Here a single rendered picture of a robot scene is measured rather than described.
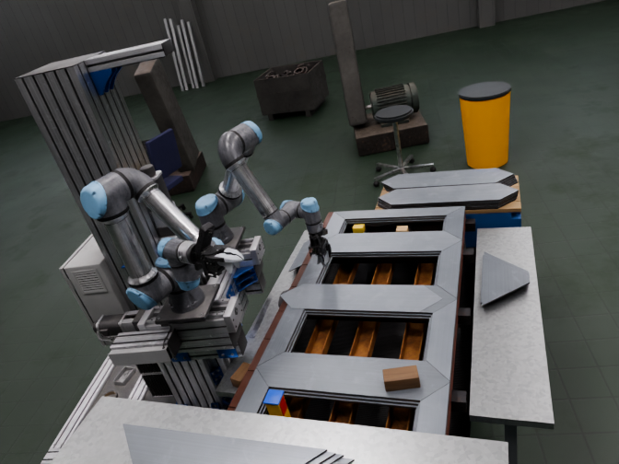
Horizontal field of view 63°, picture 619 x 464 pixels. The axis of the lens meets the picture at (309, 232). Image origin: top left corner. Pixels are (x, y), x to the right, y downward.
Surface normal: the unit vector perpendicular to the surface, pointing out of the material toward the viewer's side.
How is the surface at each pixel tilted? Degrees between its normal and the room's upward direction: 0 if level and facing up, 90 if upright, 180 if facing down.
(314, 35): 90
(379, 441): 0
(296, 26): 90
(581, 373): 0
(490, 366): 0
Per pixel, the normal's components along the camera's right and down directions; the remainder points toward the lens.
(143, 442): -0.22, -0.84
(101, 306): -0.12, 0.52
